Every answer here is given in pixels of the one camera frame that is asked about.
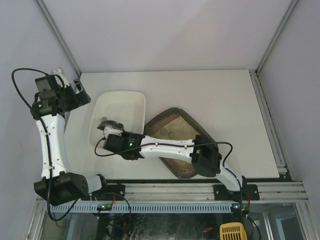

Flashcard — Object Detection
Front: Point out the grey litter box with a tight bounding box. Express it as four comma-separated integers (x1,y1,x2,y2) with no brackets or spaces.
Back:
144,107,215,180

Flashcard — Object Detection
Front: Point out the white plastic tray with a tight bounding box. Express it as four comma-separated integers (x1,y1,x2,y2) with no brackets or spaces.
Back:
88,91,146,147

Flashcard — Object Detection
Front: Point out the aluminium frame rail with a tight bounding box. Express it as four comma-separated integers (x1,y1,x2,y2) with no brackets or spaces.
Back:
121,182,308,203

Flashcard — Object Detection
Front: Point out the black litter scoop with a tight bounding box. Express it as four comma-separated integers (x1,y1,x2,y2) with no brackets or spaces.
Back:
97,120,124,131

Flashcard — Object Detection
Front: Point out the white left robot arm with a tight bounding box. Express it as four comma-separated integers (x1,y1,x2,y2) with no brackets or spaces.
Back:
30,74,103,206

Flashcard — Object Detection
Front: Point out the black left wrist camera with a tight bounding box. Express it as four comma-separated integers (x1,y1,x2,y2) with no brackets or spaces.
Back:
35,75,59,93

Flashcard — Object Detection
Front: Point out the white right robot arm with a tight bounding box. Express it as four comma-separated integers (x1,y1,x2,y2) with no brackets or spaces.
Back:
102,131,244,192

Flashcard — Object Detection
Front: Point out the yellow slotted scoop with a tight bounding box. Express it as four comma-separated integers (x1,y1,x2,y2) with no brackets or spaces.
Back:
219,222,248,240

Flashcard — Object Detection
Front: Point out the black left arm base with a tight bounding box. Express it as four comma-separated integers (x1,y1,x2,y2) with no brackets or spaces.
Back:
81,184,126,201

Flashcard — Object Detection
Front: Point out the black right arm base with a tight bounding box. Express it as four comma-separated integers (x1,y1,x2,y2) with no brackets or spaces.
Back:
213,183,258,202

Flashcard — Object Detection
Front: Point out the grey slotted cable duct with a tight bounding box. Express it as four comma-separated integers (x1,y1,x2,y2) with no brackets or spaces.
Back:
46,202,235,214

